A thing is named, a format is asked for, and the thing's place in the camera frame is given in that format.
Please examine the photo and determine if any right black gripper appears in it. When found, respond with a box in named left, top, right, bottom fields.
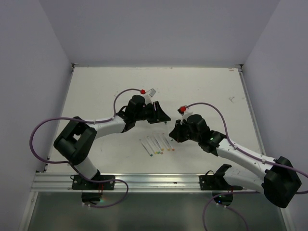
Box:
left=169, top=117, right=201, bottom=142

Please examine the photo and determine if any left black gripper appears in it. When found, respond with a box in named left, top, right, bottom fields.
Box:
left=134, top=101, right=170, bottom=124

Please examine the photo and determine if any orange cap marker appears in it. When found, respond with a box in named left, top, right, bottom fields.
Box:
left=162, top=133, right=175, bottom=151

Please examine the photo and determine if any light green cap marker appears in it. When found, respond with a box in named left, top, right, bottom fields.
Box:
left=148, top=136, right=161, bottom=154

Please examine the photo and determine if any teal green marker pen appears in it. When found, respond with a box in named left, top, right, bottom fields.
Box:
left=140, top=139, right=153, bottom=157

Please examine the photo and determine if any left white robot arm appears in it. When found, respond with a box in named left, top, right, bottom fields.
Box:
left=53, top=95, right=171, bottom=189

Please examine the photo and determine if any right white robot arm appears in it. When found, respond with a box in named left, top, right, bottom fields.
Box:
left=169, top=114, right=302, bottom=208

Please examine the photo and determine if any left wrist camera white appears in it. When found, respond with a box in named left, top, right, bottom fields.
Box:
left=143, top=89, right=156, bottom=105

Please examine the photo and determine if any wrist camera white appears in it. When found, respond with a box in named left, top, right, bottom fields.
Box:
left=143, top=89, right=156, bottom=105
left=178, top=106, right=193, bottom=124

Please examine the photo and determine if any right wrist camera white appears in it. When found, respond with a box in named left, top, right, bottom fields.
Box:
left=178, top=106, right=193, bottom=124

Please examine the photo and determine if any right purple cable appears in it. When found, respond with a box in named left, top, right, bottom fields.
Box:
left=178, top=102, right=308, bottom=231

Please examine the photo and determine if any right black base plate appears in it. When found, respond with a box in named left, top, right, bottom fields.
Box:
left=199, top=175, right=243, bottom=191

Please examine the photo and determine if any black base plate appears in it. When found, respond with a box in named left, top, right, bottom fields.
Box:
left=71, top=175, right=115, bottom=191
left=199, top=175, right=243, bottom=191

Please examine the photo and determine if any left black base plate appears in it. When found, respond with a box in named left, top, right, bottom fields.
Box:
left=71, top=175, right=115, bottom=191

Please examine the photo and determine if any aluminium rail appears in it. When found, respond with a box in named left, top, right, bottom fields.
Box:
left=30, top=172, right=263, bottom=193

